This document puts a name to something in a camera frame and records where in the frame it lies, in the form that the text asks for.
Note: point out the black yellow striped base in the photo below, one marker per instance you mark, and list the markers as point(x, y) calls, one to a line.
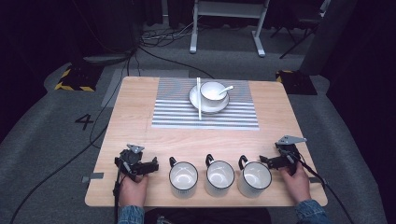
point(295, 82)
point(79, 79)

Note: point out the pair of white chopsticks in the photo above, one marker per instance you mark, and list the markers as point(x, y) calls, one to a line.
point(199, 109)

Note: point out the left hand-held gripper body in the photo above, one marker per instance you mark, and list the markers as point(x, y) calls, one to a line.
point(130, 157)

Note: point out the grey tape strip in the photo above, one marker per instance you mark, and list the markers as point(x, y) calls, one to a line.
point(93, 176)
point(317, 180)

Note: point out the white desk frame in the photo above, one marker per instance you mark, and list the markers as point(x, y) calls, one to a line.
point(229, 8)

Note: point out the white spoon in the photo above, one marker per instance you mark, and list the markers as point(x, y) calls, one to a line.
point(227, 89)

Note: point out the person's dark lap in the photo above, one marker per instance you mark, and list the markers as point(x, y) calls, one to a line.
point(208, 216)

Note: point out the white plate dark rim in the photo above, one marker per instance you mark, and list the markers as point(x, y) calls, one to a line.
point(194, 101)

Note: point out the striped grey placemat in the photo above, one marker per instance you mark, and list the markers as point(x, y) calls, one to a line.
point(174, 112)

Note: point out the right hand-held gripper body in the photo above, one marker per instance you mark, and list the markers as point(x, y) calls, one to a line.
point(288, 152)

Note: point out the person's left hand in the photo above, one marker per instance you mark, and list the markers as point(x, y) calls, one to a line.
point(134, 189)

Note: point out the dark stand base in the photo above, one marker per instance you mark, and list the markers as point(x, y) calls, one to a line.
point(107, 58)

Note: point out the grey pillar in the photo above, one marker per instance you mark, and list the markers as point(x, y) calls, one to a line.
point(330, 34)

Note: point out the person's right hand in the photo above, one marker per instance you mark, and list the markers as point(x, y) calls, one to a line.
point(297, 185)

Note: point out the black folding stand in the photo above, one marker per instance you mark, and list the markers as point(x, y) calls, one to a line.
point(299, 31)

